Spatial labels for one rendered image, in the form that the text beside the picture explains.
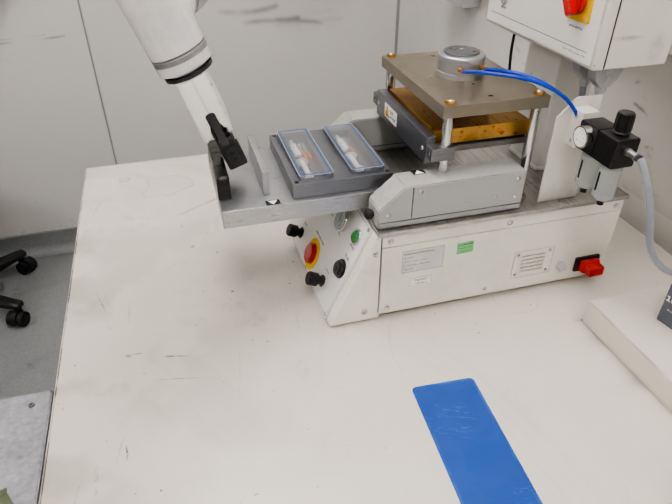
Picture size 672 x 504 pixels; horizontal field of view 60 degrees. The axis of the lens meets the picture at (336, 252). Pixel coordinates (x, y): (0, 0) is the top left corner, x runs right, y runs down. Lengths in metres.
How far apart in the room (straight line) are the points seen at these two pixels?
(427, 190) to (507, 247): 0.21
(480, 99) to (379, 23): 1.64
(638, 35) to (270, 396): 0.75
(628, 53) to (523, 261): 0.37
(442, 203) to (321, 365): 0.32
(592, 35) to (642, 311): 0.45
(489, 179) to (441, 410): 0.36
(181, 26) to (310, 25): 1.61
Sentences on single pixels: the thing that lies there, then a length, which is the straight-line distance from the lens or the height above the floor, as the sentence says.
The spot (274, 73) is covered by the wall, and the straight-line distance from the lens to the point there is 2.47.
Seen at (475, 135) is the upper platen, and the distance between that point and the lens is 0.97.
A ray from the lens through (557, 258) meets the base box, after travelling 1.12.
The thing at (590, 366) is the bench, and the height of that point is 0.75.
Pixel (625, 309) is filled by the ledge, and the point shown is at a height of 0.79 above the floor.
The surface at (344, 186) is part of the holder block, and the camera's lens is 0.92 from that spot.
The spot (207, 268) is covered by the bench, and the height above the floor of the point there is 0.75.
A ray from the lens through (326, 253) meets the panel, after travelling 1.04.
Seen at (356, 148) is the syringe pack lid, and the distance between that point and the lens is 1.00.
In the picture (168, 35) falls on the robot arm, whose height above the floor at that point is 1.21.
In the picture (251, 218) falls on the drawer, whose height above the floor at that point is 0.95.
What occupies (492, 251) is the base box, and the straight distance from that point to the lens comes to 1.02.
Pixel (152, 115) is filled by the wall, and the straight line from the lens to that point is 2.47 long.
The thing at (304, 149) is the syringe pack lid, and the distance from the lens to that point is 0.99.
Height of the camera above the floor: 1.42
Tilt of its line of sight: 35 degrees down
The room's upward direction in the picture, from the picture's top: straight up
